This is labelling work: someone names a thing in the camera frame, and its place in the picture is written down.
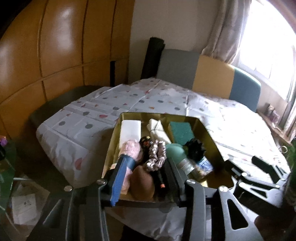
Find black hair braid extension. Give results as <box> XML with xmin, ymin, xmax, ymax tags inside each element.
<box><xmin>139</xmin><ymin>136</ymin><xmax>167</xmax><ymax>201</ymax></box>

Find brown makeup sponge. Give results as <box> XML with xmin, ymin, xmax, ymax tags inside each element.
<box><xmin>129</xmin><ymin>165</ymin><xmax>155</xmax><ymax>201</ymax></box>

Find blue tissue packet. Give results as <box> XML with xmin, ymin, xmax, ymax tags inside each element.
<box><xmin>194</xmin><ymin>157</ymin><xmax>214</xmax><ymax>180</ymax></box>

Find green silicone travel bottle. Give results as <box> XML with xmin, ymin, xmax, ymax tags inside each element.
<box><xmin>166</xmin><ymin>143</ymin><xmax>195</xmax><ymax>175</ymax></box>

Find pink fluffy dishcloth blue band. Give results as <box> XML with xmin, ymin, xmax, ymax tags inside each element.
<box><xmin>118</xmin><ymin>140</ymin><xmax>142</xmax><ymax>195</ymax></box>

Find pink satin scrunchie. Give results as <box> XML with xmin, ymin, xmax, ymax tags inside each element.
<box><xmin>144</xmin><ymin>140</ymin><xmax>167</xmax><ymax>172</ymax></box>

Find black scrunchie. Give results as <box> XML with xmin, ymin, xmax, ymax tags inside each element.
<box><xmin>183</xmin><ymin>138</ymin><xmax>206</xmax><ymax>163</ymax></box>

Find yellow green scrub sponge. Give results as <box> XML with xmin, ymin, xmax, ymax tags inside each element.
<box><xmin>168</xmin><ymin>121</ymin><xmax>195</xmax><ymax>146</ymax></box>

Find white foam block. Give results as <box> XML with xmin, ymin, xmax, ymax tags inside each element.
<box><xmin>118</xmin><ymin>120</ymin><xmax>142</xmax><ymax>149</ymax></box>

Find beige mesh cloth roll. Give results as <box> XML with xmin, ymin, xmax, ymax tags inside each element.
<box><xmin>147</xmin><ymin>118</ymin><xmax>171</xmax><ymax>144</ymax></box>

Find person's right hand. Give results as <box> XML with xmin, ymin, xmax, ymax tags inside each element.
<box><xmin>254</xmin><ymin>214</ymin><xmax>296</xmax><ymax>241</ymax></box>

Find gold metal tin box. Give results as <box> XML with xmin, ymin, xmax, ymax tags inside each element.
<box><xmin>101</xmin><ymin>112</ymin><xmax>234</xmax><ymax>204</ymax></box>

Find wooden side shelf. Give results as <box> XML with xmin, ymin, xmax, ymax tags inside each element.
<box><xmin>256</xmin><ymin>110</ymin><xmax>292</xmax><ymax>146</ymax></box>

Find purple jars on shelf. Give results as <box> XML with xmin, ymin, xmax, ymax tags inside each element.
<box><xmin>266</xmin><ymin>104</ymin><xmax>280</xmax><ymax>124</ymax></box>

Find patterned white tablecloth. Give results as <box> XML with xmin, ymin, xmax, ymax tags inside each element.
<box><xmin>36</xmin><ymin>77</ymin><xmax>291</xmax><ymax>241</ymax></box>

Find white paper on floor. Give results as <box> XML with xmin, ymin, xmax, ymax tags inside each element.
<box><xmin>11</xmin><ymin>194</ymin><xmax>37</xmax><ymax>225</ymax></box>

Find grey yellow blue sofa backrest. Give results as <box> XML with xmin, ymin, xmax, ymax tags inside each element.
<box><xmin>157</xmin><ymin>49</ymin><xmax>261</xmax><ymax>112</ymax></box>

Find black rolled mat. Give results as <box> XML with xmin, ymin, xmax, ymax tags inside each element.
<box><xmin>140</xmin><ymin>37</ymin><xmax>165</xmax><ymax>79</ymax></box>

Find wooden wardrobe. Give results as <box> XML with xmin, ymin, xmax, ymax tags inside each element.
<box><xmin>1</xmin><ymin>1</ymin><xmax>134</xmax><ymax>138</ymax></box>

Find beige curtain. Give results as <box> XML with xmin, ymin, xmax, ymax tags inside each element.
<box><xmin>202</xmin><ymin>0</ymin><xmax>251</xmax><ymax>64</ymax></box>

